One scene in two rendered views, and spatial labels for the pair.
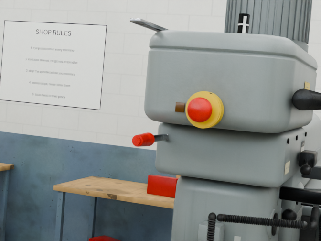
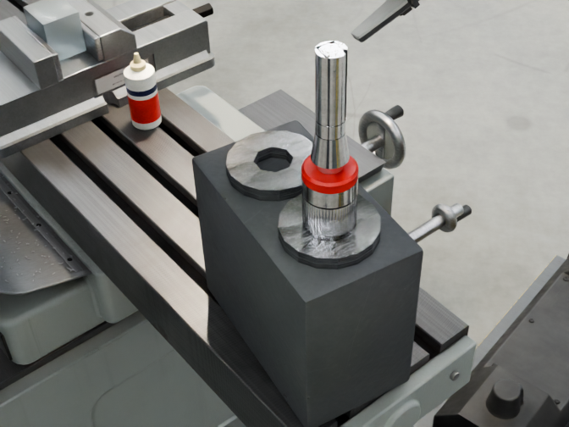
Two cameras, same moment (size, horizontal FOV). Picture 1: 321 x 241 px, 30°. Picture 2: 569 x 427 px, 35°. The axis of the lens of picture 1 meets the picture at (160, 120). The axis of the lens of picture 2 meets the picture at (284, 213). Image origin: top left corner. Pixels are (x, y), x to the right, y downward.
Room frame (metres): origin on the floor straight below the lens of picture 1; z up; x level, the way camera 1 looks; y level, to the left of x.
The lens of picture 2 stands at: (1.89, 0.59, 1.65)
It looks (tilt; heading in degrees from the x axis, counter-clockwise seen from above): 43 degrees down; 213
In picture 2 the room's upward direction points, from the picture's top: 2 degrees counter-clockwise
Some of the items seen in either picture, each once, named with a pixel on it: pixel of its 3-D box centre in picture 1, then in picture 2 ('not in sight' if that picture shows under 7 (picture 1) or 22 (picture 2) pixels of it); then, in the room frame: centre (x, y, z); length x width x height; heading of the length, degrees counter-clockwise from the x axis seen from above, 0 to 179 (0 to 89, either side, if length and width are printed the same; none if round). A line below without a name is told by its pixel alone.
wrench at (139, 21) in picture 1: (159, 29); not in sight; (1.07, 0.02, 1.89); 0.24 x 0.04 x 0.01; 162
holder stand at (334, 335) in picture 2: not in sight; (301, 266); (1.36, 0.27, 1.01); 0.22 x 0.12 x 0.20; 61
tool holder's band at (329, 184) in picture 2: not in sight; (329, 170); (1.39, 0.31, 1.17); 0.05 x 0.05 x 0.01
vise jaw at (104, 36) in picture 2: not in sight; (94, 24); (1.10, -0.22, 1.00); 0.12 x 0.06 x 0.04; 69
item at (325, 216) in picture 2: not in sight; (329, 198); (1.39, 0.31, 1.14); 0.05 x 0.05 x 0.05
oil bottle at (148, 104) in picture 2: not in sight; (141, 88); (1.15, -0.10, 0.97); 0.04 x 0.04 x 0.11
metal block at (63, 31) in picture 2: not in sight; (55, 29); (1.15, -0.24, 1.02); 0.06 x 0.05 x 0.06; 69
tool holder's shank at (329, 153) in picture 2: not in sight; (330, 110); (1.39, 0.31, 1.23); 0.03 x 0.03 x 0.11
